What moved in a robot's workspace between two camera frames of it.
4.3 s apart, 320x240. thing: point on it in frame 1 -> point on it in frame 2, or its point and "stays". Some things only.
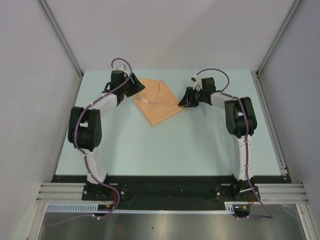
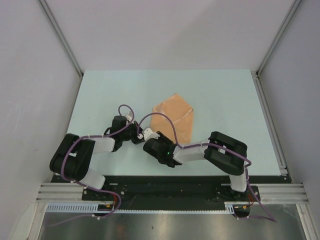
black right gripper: x=187 y=100 -> x=163 y=137
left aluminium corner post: x=51 y=20 stays
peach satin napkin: x=156 y=101 -> x=182 y=114
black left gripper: x=136 y=87 -> x=135 y=125
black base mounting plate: x=147 y=192 stays
